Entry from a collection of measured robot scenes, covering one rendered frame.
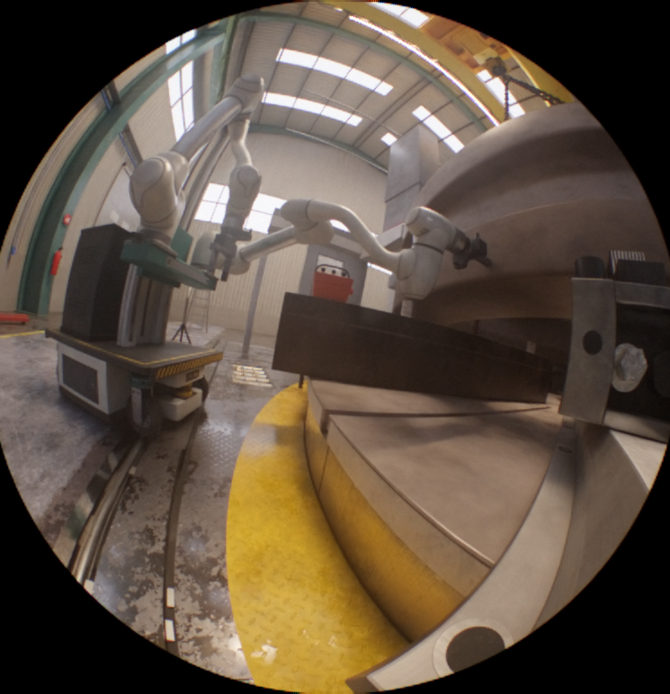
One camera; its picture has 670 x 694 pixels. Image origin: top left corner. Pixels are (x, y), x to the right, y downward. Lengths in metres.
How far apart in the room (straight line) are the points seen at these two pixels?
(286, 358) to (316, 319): 0.23
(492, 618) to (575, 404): 0.30
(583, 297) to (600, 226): 0.51
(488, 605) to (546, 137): 1.32
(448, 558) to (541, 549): 0.12
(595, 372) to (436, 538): 0.32
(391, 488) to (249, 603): 0.37
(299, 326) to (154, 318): 0.79
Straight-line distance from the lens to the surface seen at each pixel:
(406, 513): 0.35
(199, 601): 0.55
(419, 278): 0.67
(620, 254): 0.70
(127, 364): 0.85
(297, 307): 1.06
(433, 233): 0.70
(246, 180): 0.77
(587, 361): 0.40
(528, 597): 0.22
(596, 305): 0.42
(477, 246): 0.82
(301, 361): 1.06
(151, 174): 0.76
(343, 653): 0.53
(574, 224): 0.91
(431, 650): 0.17
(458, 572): 0.33
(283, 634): 0.52
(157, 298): 1.32
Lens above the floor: 0.51
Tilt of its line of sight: 2 degrees down
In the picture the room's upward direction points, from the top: 10 degrees clockwise
